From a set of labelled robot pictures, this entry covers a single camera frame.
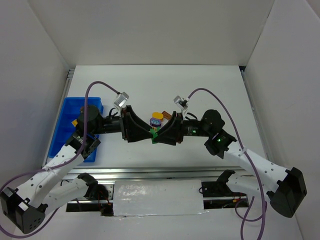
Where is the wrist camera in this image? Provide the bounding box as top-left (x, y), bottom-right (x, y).
top-left (113, 91), bottom-right (129, 108)
top-left (173, 95), bottom-right (189, 118)

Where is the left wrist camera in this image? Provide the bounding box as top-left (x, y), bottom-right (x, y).
top-left (113, 91), bottom-right (129, 108)

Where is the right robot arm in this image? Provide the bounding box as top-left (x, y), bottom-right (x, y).
top-left (154, 109), bottom-right (307, 218)

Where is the purple oval lego with print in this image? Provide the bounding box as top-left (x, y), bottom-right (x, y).
top-left (149, 117), bottom-right (162, 128)

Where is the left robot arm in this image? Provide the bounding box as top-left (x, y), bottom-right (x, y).
top-left (0, 105), bottom-right (153, 235)

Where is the aluminium frame rail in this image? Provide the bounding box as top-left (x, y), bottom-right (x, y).
top-left (63, 166), bottom-right (251, 181)

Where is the purple cable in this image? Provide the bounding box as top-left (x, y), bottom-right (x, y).
top-left (186, 87), bottom-right (268, 240)
top-left (0, 80), bottom-right (120, 238)

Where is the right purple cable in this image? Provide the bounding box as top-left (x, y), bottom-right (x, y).
top-left (186, 87), bottom-right (268, 240)

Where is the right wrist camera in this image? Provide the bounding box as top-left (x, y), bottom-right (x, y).
top-left (173, 95), bottom-right (189, 118)

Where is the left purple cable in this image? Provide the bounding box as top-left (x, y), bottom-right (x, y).
top-left (0, 80), bottom-right (120, 238)

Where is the yellow oval lego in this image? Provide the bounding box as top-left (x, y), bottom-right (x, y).
top-left (152, 112), bottom-right (164, 122)

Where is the green lego plate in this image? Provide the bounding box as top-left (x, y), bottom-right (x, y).
top-left (149, 129), bottom-right (158, 144)

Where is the white foil panel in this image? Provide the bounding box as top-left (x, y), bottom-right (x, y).
top-left (113, 179), bottom-right (205, 217)

